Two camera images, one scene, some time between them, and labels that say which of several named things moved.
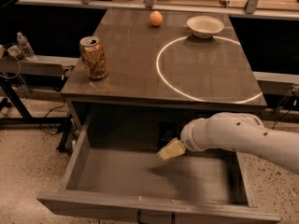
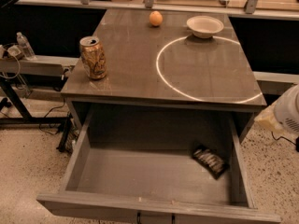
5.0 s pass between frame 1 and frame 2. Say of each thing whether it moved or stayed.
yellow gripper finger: moved
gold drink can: stayed
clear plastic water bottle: stayed
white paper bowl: stayed
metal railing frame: stayed
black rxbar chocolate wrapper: moved
